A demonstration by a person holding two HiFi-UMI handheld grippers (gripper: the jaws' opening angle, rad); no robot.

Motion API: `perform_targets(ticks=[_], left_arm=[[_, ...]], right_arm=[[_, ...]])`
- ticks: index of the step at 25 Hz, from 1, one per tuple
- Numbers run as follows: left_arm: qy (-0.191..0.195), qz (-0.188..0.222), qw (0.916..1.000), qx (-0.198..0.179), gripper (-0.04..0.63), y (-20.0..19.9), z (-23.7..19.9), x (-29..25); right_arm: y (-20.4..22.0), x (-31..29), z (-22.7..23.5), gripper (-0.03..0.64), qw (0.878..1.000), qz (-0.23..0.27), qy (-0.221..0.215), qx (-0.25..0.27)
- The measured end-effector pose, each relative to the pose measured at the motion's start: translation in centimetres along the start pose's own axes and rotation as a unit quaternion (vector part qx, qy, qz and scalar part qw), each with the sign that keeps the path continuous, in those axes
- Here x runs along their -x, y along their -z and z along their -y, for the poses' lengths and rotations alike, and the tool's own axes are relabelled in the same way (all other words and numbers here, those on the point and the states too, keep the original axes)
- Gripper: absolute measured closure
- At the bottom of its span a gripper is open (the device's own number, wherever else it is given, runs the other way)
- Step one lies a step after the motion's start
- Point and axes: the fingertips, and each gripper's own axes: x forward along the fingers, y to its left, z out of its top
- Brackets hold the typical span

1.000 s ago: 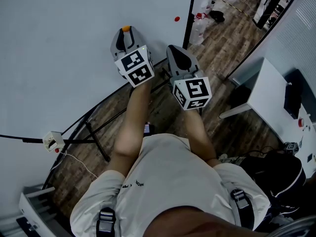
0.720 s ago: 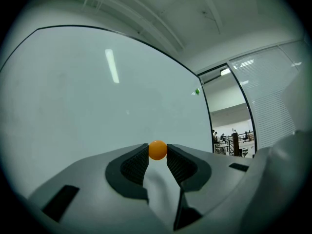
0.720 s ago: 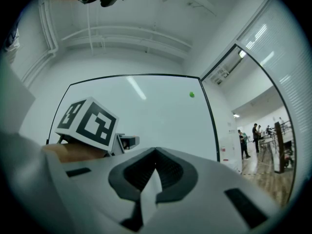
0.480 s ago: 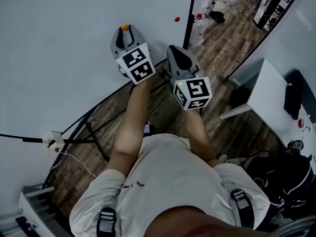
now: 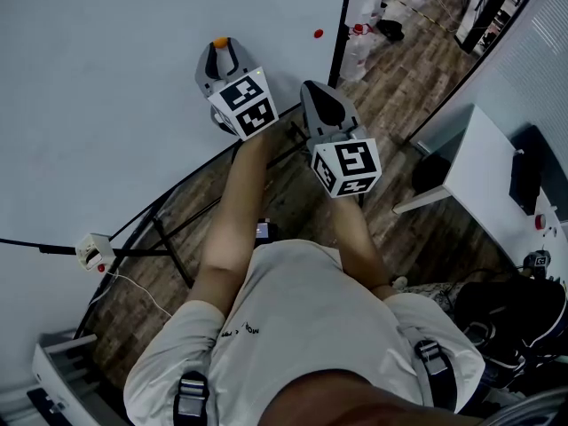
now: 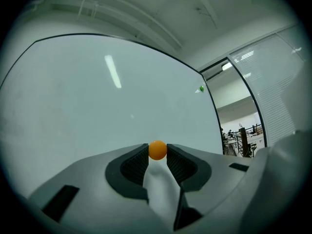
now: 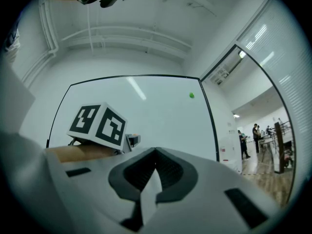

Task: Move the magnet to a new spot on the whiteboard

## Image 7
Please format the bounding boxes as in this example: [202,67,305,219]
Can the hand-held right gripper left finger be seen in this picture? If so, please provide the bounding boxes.
[45,147,156,234]

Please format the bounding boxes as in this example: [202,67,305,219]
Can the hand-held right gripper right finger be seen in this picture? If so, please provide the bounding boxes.
[145,147,286,234]

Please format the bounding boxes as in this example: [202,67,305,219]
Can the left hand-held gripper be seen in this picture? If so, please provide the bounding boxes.
[66,101,141,156]

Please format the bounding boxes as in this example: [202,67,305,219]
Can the large black-framed whiteboard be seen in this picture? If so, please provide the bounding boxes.
[46,74,220,163]

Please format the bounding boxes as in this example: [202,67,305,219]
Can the white ceiling air vent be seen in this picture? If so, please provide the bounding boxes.
[209,67,230,85]

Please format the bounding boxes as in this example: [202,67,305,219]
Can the white ceiling pipe bundle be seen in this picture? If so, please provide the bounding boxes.
[21,0,60,82]

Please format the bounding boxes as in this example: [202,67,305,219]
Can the dark wooden railing post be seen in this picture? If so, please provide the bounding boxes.
[274,122,285,174]

